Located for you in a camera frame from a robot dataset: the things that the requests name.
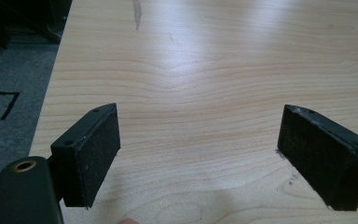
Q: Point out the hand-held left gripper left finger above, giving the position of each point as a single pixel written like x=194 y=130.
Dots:
x=90 y=155

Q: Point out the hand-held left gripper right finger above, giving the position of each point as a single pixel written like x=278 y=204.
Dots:
x=320 y=155

